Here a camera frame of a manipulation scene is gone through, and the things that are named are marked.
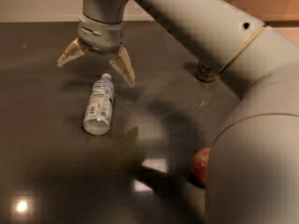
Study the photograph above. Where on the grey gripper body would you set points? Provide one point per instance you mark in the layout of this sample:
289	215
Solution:
100	35

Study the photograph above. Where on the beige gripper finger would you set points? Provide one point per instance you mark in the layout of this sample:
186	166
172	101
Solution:
74	50
121	62

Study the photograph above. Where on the clear plastic water bottle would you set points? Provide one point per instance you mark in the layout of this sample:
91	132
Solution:
98	115

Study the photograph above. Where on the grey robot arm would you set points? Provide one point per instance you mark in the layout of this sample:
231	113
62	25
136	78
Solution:
253	166

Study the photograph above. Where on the red apple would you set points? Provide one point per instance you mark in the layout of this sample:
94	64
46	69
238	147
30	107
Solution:
199	165

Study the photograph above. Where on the brown soda can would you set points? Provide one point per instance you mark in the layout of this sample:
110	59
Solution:
204	73

